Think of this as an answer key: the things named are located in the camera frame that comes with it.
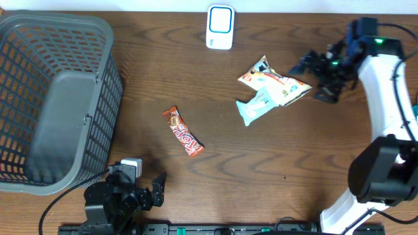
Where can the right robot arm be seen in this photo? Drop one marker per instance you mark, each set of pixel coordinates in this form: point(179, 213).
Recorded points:
point(385, 173)

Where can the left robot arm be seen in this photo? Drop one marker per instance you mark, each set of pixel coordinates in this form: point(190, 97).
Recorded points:
point(111, 204)

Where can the yellow white snack bag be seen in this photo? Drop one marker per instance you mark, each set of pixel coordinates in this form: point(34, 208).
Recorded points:
point(286, 89)

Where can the grey plastic shopping basket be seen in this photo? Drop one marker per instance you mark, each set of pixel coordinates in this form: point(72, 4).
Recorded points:
point(60, 98)

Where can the blue mouthwash bottle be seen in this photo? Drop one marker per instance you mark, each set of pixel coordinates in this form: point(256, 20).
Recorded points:
point(415, 110)

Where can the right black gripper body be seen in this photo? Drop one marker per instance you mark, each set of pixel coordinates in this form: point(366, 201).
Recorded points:
point(336, 72)

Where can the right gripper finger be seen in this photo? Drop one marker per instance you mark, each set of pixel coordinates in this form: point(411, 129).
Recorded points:
point(328, 94)
point(306, 63)

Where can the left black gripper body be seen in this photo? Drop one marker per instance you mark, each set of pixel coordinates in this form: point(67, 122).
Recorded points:
point(127, 203)

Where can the orange chocolate bar wrapper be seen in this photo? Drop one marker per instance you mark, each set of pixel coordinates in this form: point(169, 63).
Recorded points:
point(181, 131)

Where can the light teal tissue pack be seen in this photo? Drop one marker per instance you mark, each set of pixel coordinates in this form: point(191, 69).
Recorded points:
point(263, 102)

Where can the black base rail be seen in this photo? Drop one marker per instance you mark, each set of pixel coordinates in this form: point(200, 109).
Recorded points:
point(165, 229)

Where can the white barcode scanner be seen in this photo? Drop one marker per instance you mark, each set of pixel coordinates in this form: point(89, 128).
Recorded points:
point(220, 27)

